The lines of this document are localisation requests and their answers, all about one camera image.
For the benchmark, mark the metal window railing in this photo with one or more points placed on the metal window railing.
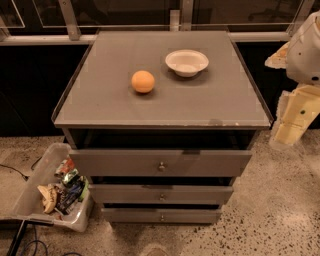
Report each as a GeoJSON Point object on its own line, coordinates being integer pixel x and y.
{"type": "Point", "coordinates": [53, 22]}

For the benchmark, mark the grey drawer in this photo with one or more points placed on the grey drawer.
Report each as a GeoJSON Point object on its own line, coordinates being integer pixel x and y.
{"type": "Point", "coordinates": [144, 215]}
{"type": "Point", "coordinates": [160, 194]}
{"type": "Point", "coordinates": [161, 163]}

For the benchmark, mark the clear plastic bin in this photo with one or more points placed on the clear plastic bin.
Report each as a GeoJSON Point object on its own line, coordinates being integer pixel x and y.
{"type": "Point", "coordinates": [29, 205]}

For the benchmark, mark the red soda can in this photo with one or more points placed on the red soda can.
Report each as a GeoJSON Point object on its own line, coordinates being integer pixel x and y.
{"type": "Point", "coordinates": [65, 166]}

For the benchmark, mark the white paper bowl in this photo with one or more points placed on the white paper bowl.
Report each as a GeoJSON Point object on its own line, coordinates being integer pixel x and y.
{"type": "Point", "coordinates": [186, 63]}

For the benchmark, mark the grey middle drawer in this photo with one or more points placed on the grey middle drawer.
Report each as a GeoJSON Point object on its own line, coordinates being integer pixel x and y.
{"type": "Point", "coordinates": [160, 194]}

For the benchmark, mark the green snack packet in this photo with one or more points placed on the green snack packet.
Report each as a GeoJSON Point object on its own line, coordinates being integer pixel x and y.
{"type": "Point", "coordinates": [70, 178]}

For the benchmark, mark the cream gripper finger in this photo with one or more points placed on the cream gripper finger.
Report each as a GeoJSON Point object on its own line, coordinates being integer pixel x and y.
{"type": "Point", "coordinates": [296, 111]}
{"type": "Point", "coordinates": [278, 60]}

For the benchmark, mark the orange ball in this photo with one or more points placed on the orange ball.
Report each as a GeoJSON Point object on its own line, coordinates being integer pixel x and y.
{"type": "Point", "coordinates": [143, 81]}

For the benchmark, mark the grey top drawer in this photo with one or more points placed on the grey top drawer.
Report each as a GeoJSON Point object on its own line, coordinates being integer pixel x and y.
{"type": "Point", "coordinates": [161, 163]}

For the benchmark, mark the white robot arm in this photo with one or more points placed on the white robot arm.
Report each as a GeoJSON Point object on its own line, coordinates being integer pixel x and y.
{"type": "Point", "coordinates": [300, 57]}

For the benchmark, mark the tan crumpled paper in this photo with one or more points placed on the tan crumpled paper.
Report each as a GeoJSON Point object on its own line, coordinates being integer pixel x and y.
{"type": "Point", "coordinates": [49, 197]}

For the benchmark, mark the black bar on floor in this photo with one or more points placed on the black bar on floor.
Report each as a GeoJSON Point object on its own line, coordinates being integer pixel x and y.
{"type": "Point", "coordinates": [19, 226]}

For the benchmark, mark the grey drawer cabinet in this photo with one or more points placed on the grey drawer cabinet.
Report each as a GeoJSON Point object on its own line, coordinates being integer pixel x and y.
{"type": "Point", "coordinates": [220, 108]}

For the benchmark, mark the blue black snack bag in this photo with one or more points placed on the blue black snack bag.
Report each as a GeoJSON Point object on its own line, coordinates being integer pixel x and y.
{"type": "Point", "coordinates": [68, 197]}

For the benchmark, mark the grey bottom drawer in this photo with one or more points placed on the grey bottom drawer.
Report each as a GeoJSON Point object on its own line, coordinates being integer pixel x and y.
{"type": "Point", "coordinates": [144, 215]}

